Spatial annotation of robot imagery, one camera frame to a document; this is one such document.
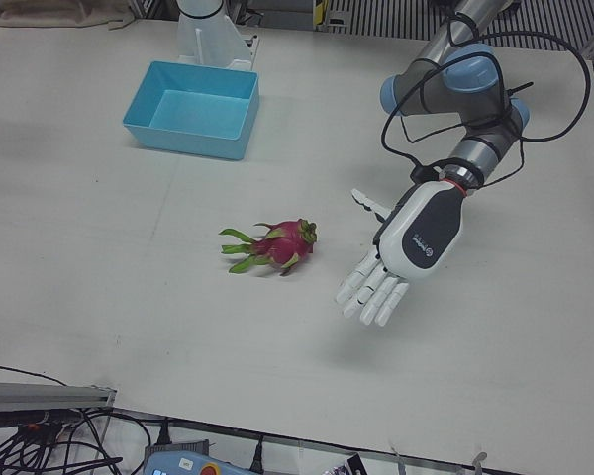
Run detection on white and grey robot hand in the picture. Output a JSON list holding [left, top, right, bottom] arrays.
[[335, 178, 469, 327]]

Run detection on beige cloth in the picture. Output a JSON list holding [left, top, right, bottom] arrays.
[[0, 0, 179, 31]]

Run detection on thin black cable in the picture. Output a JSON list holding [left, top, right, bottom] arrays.
[[0, 364, 70, 388]]

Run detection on black cable along robot arm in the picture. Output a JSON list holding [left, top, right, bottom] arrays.
[[380, 9, 593, 189]]

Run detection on ribbed metal grille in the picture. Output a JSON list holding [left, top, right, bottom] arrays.
[[326, 0, 594, 50]]

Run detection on blue teach pendant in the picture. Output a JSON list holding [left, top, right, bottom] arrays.
[[143, 438, 237, 475]]

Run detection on tangled black floor cables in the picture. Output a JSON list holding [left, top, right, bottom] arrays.
[[0, 405, 152, 475]]

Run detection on aluminium profile rail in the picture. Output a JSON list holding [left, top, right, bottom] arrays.
[[0, 380, 118, 412]]

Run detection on pink dragon fruit green scales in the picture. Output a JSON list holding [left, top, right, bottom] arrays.
[[219, 218, 320, 277]]

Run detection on black power strip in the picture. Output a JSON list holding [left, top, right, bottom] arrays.
[[0, 409, 63, 432]]

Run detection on light blue plastic bin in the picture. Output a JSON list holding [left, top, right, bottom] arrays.
[[122, 60, 260, 162]]

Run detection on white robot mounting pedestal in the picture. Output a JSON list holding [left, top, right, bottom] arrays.
[[176, 0, 262, 70]]

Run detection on printed black and white card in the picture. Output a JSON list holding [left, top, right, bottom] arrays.
[[325, 452, 368, 475]]

